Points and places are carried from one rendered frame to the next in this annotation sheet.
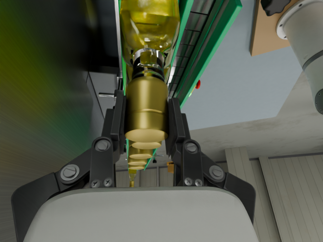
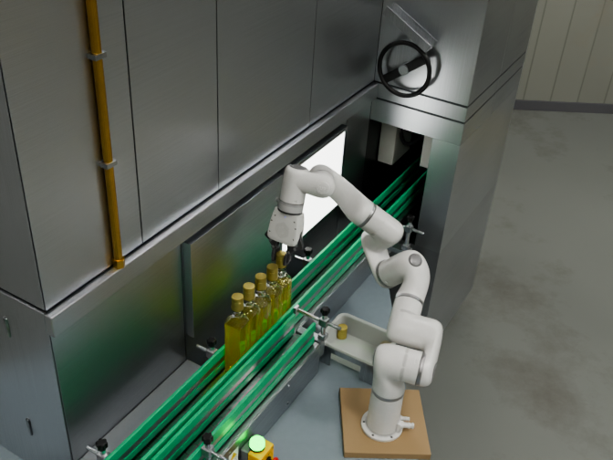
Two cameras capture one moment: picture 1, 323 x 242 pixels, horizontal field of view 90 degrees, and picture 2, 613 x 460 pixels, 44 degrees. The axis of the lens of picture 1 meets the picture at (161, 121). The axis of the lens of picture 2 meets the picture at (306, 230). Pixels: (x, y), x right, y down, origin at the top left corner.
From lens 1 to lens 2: 2.34 m
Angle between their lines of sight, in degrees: 119
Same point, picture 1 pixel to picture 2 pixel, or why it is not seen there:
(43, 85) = (237, 271)
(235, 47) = (327, 446)
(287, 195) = not seen: outside the picture
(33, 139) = (234, 256)
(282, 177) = not seen: outside the picture
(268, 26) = (354, 423)
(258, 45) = (348, 439)
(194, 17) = not seen: hidden behind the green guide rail
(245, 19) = (334, 421)
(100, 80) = (187, 369)
